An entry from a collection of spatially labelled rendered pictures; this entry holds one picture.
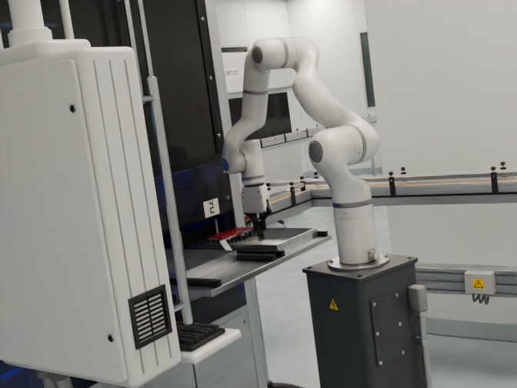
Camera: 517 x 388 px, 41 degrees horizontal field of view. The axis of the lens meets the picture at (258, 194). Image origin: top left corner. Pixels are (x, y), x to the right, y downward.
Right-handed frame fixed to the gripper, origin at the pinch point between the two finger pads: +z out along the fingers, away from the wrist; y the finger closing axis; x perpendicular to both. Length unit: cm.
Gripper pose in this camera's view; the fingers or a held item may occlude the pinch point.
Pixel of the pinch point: (259, 225)
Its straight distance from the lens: 256.1
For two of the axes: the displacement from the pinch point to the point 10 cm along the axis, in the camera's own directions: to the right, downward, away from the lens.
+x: 5.8, -1.8, 8.0
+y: 8.1, -0.3, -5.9
